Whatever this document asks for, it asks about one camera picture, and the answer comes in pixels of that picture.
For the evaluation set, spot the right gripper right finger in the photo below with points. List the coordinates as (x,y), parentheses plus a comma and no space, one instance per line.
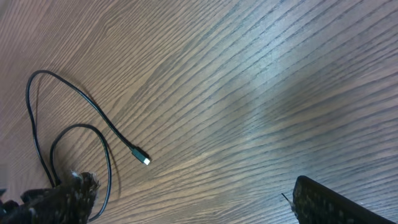
(313,203)

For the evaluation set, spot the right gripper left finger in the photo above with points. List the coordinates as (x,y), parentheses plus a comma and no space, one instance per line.
(70,202)

